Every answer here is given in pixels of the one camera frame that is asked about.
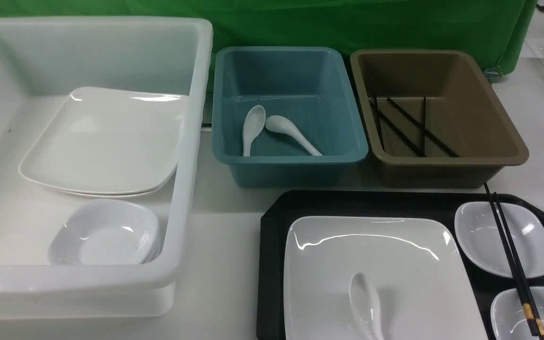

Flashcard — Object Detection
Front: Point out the black chopstick in bin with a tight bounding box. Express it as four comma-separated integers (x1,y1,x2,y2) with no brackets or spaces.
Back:
386,97,459,158

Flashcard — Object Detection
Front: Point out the teal plastic bin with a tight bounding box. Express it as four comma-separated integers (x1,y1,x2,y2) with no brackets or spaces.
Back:
212,46,369,188

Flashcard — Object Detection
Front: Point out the large white plastic tub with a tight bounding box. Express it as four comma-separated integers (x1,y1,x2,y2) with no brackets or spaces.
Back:
0,17,214,319

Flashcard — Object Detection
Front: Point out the black chopstick bin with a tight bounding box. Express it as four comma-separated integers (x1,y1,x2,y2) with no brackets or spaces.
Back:
369,96,426,157
420,96,427,157

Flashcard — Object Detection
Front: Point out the white bowl in tub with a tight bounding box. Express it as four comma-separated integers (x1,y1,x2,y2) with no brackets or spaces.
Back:
48,199,163,265

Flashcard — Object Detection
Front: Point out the brown plastic bin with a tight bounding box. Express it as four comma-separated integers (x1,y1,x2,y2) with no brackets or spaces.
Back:
350,49,529,188

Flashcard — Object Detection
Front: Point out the white bowl tray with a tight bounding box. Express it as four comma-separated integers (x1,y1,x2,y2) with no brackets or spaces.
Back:
454,202,544,279
490,287,544,340

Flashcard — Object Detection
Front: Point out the white spoon bin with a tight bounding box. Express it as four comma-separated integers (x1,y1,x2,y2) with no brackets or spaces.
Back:
242,105,266,157
265,115,323,156

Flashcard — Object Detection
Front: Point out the white spoon left bin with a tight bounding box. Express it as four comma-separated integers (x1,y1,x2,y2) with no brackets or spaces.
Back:
242,105,266,157

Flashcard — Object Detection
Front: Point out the white plate in tub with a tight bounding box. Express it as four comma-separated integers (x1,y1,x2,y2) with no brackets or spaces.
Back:
18,86,190,196

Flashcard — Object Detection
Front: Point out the white spoon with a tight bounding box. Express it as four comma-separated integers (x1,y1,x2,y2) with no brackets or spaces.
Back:
349,272,385,340

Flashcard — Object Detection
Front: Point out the white spoon right bin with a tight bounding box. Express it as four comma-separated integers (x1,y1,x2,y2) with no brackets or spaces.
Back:
265,115,323,156

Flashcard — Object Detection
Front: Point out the black chopstick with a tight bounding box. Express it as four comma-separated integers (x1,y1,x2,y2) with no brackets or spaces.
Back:
386,97,459,158
484,182,543,340
492,191,544,339

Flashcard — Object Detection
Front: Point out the white square rice plate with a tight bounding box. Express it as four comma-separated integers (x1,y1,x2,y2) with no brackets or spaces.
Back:
283,216,487,340

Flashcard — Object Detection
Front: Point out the green cloth backdrop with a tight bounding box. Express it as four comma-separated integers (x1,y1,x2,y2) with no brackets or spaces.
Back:
0,0,537,95

